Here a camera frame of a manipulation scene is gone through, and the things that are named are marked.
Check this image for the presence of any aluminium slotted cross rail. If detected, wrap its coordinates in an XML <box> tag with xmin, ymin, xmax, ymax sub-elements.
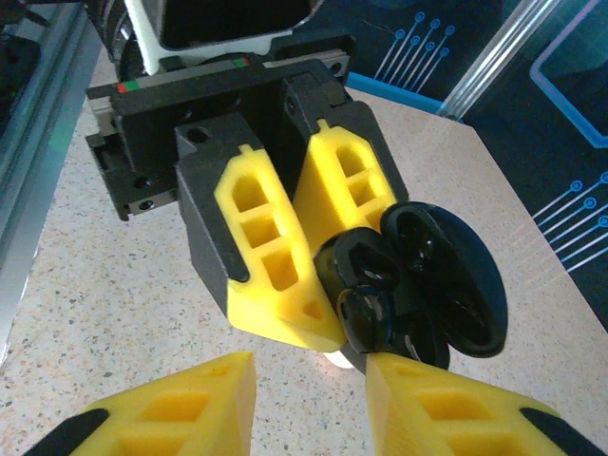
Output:
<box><xmin>0</xmin><ymin>0</ymin><xmax>104</xmax><ymax>362</ymax></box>

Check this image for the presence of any aluminium frame post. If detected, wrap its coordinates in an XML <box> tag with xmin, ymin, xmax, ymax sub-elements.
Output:
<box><xmin>435</xmin><ymin>0</ymin><xmax>579</xmax><ymax>125</ymax></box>

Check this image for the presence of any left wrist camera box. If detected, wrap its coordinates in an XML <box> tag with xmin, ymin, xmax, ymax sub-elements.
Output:
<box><xmin>122</xmin><ymin>0</ymin><xmax>327</xmax><ymax>77</ymax></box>

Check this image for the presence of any black earbud charging case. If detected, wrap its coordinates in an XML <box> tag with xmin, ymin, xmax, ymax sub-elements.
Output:
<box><xmin>313</xmin><ymin>200</ymin><xmax>508</xmax><ymax>372</ymax></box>

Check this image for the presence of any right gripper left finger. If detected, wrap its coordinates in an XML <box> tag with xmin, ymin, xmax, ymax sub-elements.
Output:
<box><xmin>13</xmin><ymin>350</ymin><xmax>258</xmax><ymax>456</ymax></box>

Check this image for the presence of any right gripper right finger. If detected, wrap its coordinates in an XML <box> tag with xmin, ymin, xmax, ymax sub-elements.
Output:
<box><xmin>364</xmin><ymin>351</ymin><xmax>607</xmax><ymax>456</ymax></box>

